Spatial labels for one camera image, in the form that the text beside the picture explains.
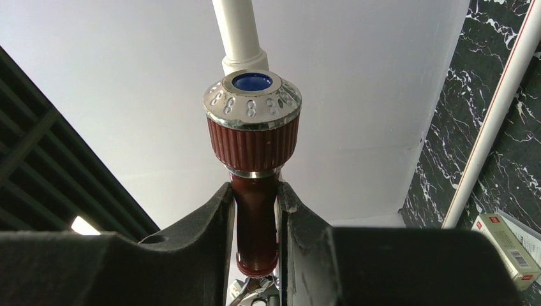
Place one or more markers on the cream cardboard box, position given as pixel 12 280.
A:
pixel 494 228

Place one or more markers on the chrome water faucet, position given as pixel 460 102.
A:
pixel 255 291

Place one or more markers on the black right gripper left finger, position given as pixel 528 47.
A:
pixel 186 263

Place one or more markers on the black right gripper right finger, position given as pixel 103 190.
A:
pixel 322 264

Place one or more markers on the dark red water faucet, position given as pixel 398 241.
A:
pixel 253 119

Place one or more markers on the white pipe frame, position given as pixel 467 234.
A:
pixel 239 35

